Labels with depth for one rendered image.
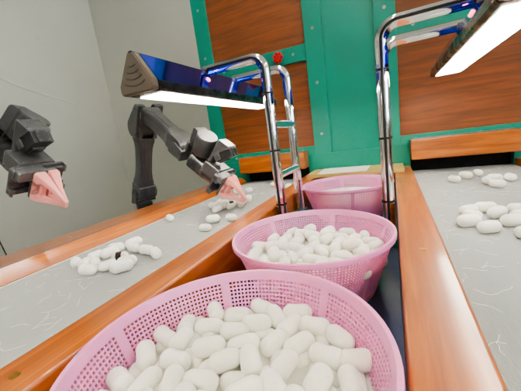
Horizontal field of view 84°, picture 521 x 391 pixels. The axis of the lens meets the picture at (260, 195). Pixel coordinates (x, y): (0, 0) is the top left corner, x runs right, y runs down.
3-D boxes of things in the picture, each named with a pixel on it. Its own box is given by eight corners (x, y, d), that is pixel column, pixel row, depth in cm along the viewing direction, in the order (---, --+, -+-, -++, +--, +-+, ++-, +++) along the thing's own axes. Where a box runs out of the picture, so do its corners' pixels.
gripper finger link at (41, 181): (92, 187, 61) (63, 161, 63) (57, 195, 55) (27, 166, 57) (85, 211, 64) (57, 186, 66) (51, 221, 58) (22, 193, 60)
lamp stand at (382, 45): (382, 247, 61) (370, 15, 52) (384, 219, 79) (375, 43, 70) (495, 250, 53) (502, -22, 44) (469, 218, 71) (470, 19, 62)
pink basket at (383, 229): (229, 340, 39) (217, 275, 37) (247, 258, 65) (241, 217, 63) (435, 323, 37) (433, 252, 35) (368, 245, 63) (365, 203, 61)
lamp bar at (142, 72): (121, 97, 54) (112, 55, 52) (258, 109, 109) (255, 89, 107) (153, 88, 50) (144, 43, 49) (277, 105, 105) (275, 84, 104)
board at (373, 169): (305, 178, 108) (305, 175, 107) (315, 172, 121) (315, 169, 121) (405, 172, 94) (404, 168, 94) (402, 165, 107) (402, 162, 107)
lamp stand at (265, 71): (221, 242, 78) (191, 66, 69) (253, 219, 95) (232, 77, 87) (288, 244, 70) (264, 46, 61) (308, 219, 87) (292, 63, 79)
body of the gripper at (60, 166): (68, 165, 63) (47, 147, 65) (15, 173, 54) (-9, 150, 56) (63, 188, 66) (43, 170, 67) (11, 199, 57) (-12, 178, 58)
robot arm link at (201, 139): (226, 140, 81) (203, 115, 86) (201, 143, 75) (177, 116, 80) (214, 171, 88) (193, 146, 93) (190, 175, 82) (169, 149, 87)
